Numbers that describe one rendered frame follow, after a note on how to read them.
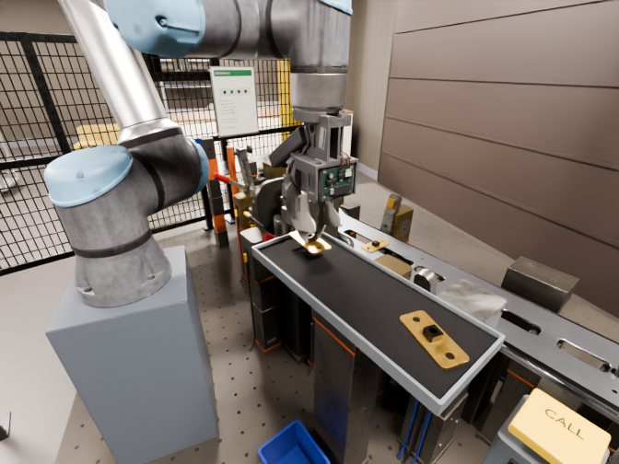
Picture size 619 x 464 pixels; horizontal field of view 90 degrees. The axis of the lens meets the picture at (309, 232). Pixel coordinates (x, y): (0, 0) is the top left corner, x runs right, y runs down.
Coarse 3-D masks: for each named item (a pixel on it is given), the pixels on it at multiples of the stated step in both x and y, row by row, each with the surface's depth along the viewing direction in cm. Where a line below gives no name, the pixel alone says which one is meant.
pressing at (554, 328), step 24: (432, 264) 79; (528, 312) 63; (552, 312) 64; (528, 336) 58; (552, 336) 58; (576, 336) 58; (600, 336) 58; (528, 360) 53; (552, 360) 53; (576, 360) 53; (576, 384) 49; (600, 384) 49; (600, 408) 46
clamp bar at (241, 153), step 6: (240, 150) 99; (246, 150) 102; (252, 150) 103; (234, 156) 100; (240, 156) 100; (246, 156) 101; (240, 162) 103; (246, 162) 102; (240, 168) 105; (246, 168) 103; (246, 174) 104; (246, 180) 106; (252, 180) 106; (252, 186) 107
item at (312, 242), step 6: (294, 234) 56; (312, 234) 54; (300, 240) 53; (312, 240) 53; (318, 240) 53; (306, 246) 52; (312, 246) 52; (318, 246) 52; (324, 246) 52; (330, 246) 52; (312, 252) 50; (318, 252) 50
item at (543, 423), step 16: (528, 400) 30; (544, 400) 30; (528, 416) 28; (544, 416) 28; (560, 416) 28; (576, 416) 28; (512, 432) 28; (528, 432) 27; (544, 432) 27; (560, 432) 27; (576, 432) 27; (592, 432) 27; (544, 448) 26; (560, 448) 26; (576, 448) 26; (592, 448) 26
